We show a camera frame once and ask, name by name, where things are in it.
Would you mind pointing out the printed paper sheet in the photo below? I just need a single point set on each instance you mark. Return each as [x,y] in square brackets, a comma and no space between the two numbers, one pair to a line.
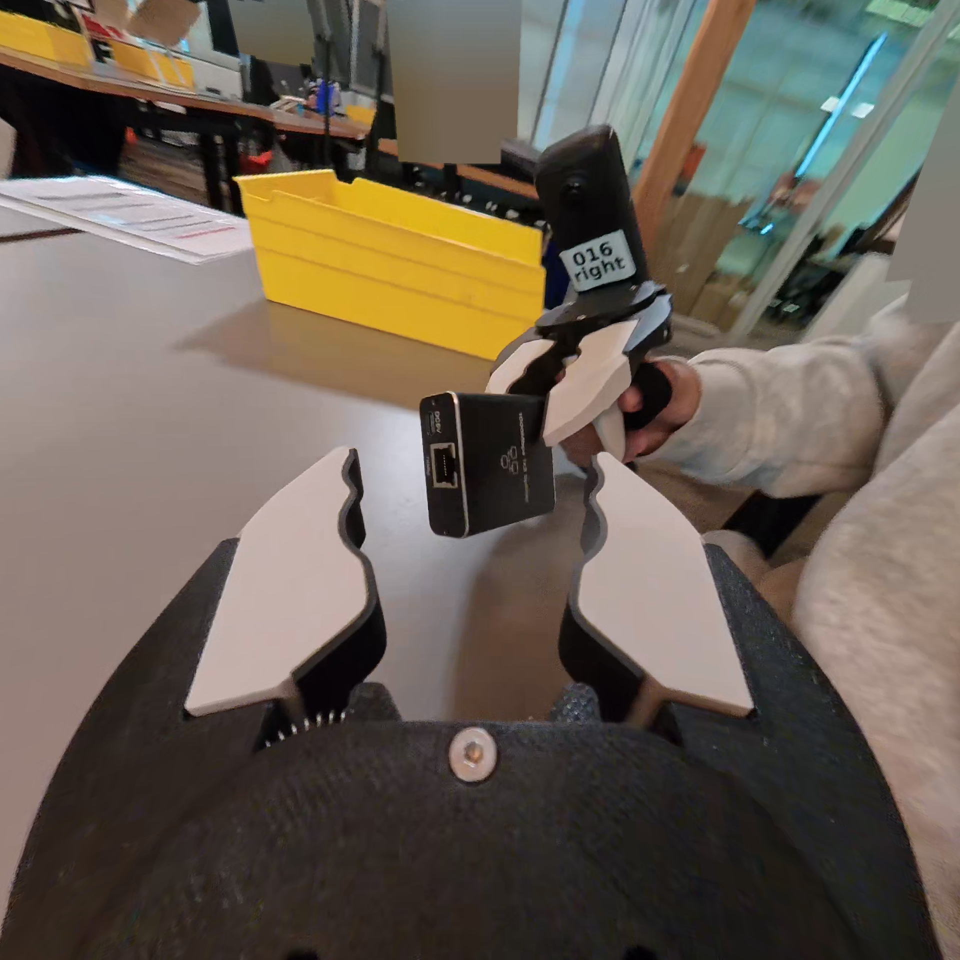
[135,214]

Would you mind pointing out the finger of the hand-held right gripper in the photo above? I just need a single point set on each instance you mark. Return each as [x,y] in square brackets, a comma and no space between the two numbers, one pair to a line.
[592,382]
[508,369]

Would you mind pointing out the small yellow bin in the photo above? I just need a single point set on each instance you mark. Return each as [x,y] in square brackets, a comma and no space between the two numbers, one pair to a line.
[150,66]
[45,37]

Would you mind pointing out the long wooden table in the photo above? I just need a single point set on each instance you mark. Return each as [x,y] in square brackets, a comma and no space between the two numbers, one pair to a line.
[150,90]

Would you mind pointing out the grey desk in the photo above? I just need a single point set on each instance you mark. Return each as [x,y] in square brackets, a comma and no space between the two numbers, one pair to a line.
[150,390]

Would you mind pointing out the person's grey sweatshirt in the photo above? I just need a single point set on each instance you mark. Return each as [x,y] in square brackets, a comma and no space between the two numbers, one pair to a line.
[877,637]

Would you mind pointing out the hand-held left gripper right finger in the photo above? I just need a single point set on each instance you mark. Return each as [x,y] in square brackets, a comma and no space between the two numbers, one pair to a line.
[652,600]

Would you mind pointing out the person's right hand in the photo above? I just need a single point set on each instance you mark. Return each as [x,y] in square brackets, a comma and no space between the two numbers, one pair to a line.
[675,405]

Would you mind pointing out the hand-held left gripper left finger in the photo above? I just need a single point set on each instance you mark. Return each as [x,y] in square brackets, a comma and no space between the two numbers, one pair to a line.
[285,585]

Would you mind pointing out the black network switch box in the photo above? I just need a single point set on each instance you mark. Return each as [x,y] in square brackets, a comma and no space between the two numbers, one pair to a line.
[495,472]

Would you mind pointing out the person's right forearm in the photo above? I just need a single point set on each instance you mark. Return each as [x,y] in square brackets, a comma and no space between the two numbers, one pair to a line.
[787,412]

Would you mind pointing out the large yellow plastic bin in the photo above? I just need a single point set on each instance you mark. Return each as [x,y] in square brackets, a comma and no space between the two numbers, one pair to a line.
[390,262]

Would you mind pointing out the wooden post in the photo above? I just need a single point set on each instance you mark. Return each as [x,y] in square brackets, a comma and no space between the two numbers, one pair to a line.
[697,90]

